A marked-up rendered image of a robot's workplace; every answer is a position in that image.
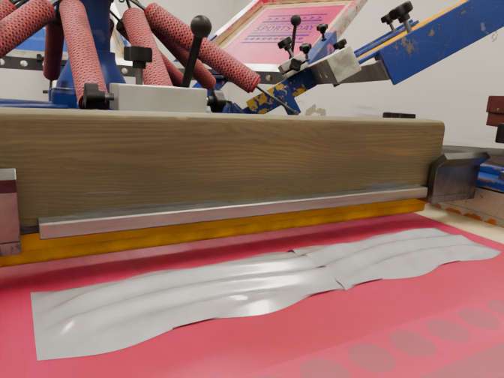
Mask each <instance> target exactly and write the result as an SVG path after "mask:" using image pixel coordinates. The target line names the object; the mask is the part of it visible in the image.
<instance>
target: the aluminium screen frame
mask: <svg viewBox="0 0 504 378"><path fill-rule="evenodd" d="M425 204H428V205H430V206H435V207H437V208H440V209H444V210H447V211H450V212H454V213H457V214H459V215H463V216H467V217H469V218H473V219H476V220H479V221H483V222H486V223H489V224H493V225H495V226H498V227H502V228H504V193H503V192H499V191H496V190H490V189H487V188H483V187H477V186H476V189H475V196H474V199H462V200H456V201H450V202H438V203H429V202H425Z"/></svg>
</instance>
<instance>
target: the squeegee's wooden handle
mask: <svg viewBox="0 0 504 378"><path fill-rule="evenodd" d="M444 133H445V125H444V122H443V121H441V120H433V119H426V118H374V117H346V116H318V115H264V114H237V113H210V112H155V111H127V110H100V109H46V108H19V107H0V169H10V168H14V169H15V170H16V186H17V197H18V207H19V227H20V235H25V234H32V233H39V229H38V218H47V217H55V216H65V215H81V214H90V213H98V212H115V211H124V210H133V209H150V208H158V207H167V206H184V205H193V204H202V203H219V202H227V201H236V200H252V199H262V198H270V197H287V196H296V195H305V194H321V193H330V192H339V191H356V190H364V189H374V188H390V187H399V186H407V185H421V186H424V187H426V188H427V187H428V182H429V178H430V172H431V164H432V163H433V162H434V161H435V160H436V159H437V158H438V157H440V156H441V151H442V147H443V138H444Z"/></svg>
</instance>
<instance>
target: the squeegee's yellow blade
mask: <svg viewBox="0 0 504 378"><path fill-rule="evenodd" d="M416 203H425V202H424V201H421V200H419V199H404V200H397V201H390V202H377V203H370V204H363V205H350V206H343V207H336V208H323V209H316V210H309V211H296V212H289V213H282V214H269V215H262V216H255V217H242V218H235V219H228V220H215V221H208V222H201V223H188V224H181V225H174V226H161V227H154V228H147V229H134V230H127V231H120V232H107V233H100V234H93V235H80V236H73V237H66V238H53V239H46V240H41V239H40V236H39V233H32V234H25V235H20V238H21V248H22V251H27V250H34V249H40V248H52V247H58V246H65V245H77V244H84V243H90V242H102V241H109V240H116V239H127V238H134V237H140V236H153V235H159V234H165V233H177V232H184V231H191V230H203V229H209V228H215V227H228V226H234V225H241V224H252V223H259V222H266V221H278V220H284V219H290V218H303V217H309V216H316V215H328V214H334V213H341V212H353V211H359V210H366V209H378V208H385V207H391V206H403V205H409V204H416Z"/></svg>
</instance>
